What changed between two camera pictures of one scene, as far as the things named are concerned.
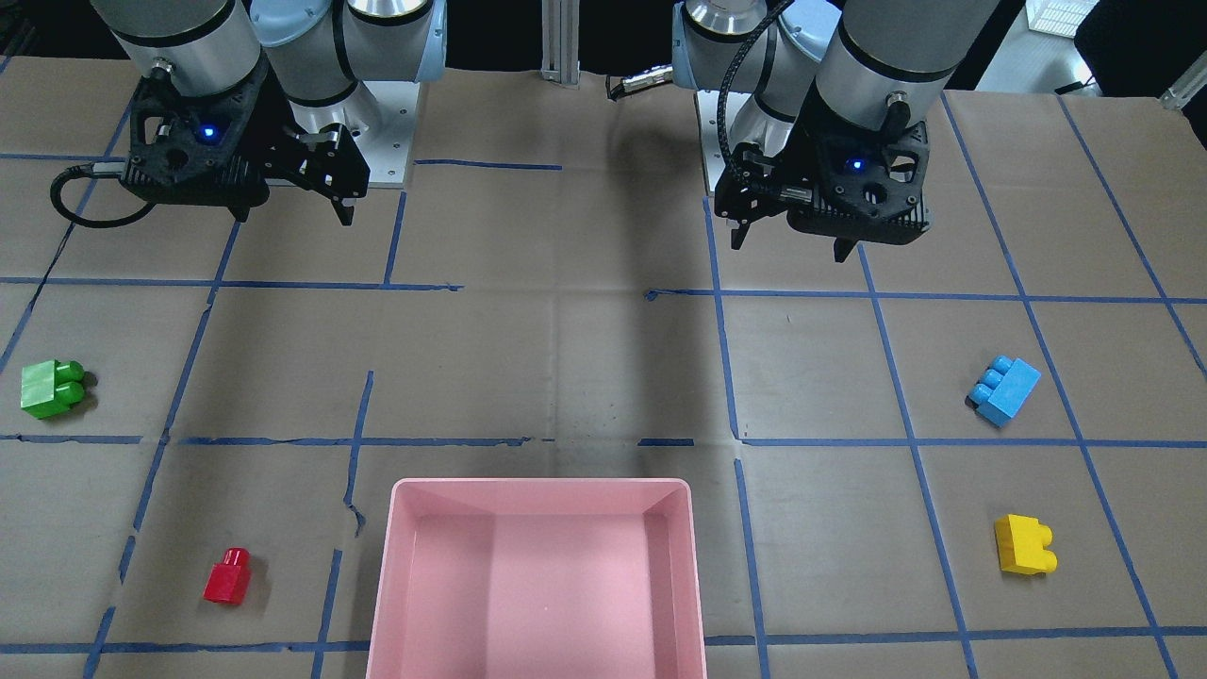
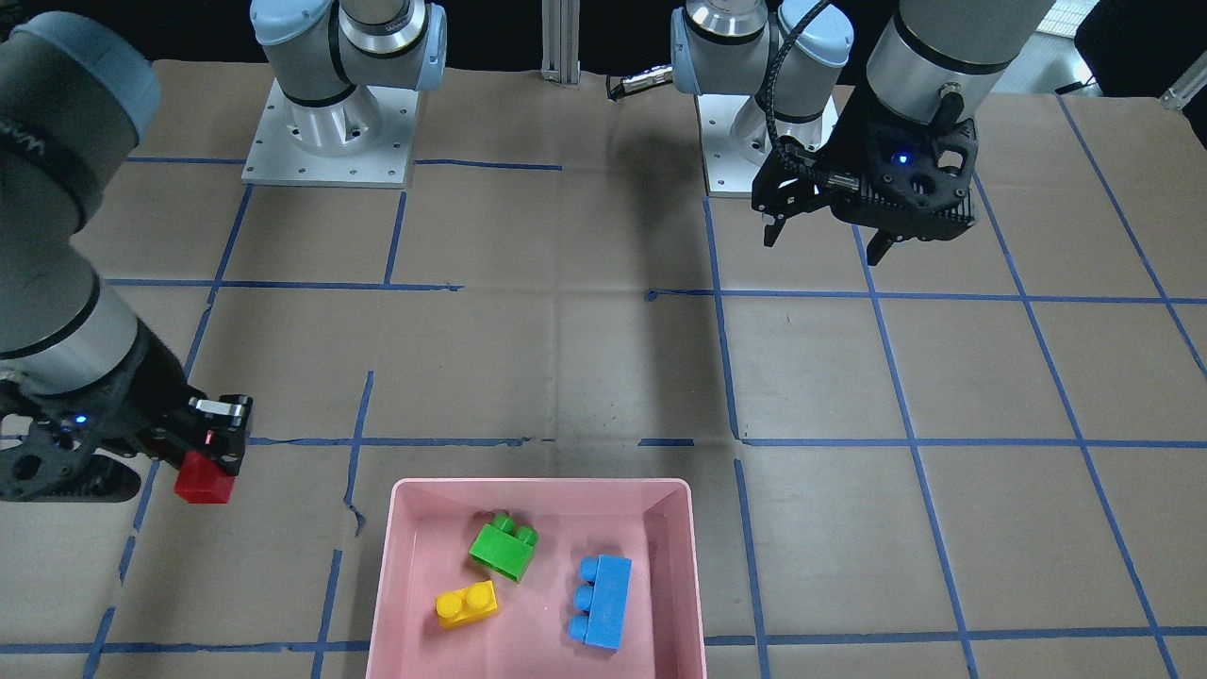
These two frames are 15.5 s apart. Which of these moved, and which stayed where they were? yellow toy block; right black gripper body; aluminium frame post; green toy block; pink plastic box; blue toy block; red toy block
Moved: green toy block; right black gripper body; blue toy block; red toy block; yellow toy block
Stayed: aluminium frame post; pink plastic box
